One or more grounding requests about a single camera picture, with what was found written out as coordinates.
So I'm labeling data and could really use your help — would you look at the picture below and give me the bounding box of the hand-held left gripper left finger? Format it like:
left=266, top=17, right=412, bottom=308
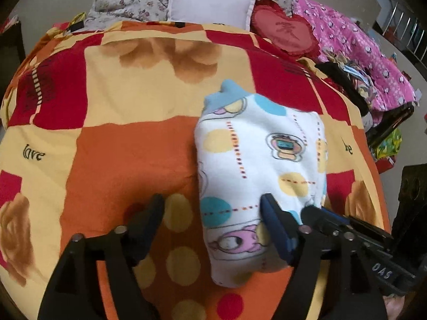
left=37, top=193, right=165, bottom=320

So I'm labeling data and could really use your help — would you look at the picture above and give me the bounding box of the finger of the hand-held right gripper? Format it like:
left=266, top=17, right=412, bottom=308
left=322, top=208, right=395, bottom=241
left=301, top=206, right=349, bottom=235

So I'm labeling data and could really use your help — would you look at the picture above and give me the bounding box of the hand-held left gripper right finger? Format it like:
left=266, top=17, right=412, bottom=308
left=259, top=193, right=389, bottom=320

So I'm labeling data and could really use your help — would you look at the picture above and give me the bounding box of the white printed baby garment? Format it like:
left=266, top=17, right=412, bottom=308
left=194, top=79, right=329, bottom=289

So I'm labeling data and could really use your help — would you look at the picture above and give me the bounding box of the dark wooden cabinet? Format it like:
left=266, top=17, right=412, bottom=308
left=390, top=165, right=427, bottom=274

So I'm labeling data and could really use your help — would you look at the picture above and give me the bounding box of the red yellow orange patterned blanket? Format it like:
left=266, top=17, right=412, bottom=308
left=0, top=20, right=392, bottom=320

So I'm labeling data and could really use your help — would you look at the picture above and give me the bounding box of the green yellow cloth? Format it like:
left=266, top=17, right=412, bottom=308
left=375, top=128, right=402, bottom=161

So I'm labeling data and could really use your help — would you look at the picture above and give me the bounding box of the colourful crumpled cloth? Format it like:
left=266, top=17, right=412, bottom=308
left=343, top=63, right=379, bottom=105

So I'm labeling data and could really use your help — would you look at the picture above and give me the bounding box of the black garment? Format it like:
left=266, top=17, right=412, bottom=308
left=315, top=62, right=369, bottom=115

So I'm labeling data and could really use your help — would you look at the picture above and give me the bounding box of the pink printed quilt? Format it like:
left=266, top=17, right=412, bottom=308
left=283, top=0, right=417, bottom=110

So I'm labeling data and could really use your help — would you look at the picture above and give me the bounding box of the red heart cushion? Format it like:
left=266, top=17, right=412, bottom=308
left=250, top=0, right=321, bottom=57

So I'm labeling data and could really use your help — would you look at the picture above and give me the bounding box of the metal rack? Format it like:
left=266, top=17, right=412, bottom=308
left=383, top=2, right=427, bottom=70

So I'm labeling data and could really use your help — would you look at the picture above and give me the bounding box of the dark wooden furniture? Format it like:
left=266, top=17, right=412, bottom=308
left=0, top=20, right=25, bottom=84

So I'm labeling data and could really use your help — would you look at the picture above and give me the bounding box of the white pillow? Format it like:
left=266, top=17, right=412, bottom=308
left=166, top=0, right=257, bottom=31

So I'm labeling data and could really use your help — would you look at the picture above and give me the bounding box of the dark bed frame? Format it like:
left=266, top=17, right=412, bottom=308
left=365, top=102, right=416, bottom=147

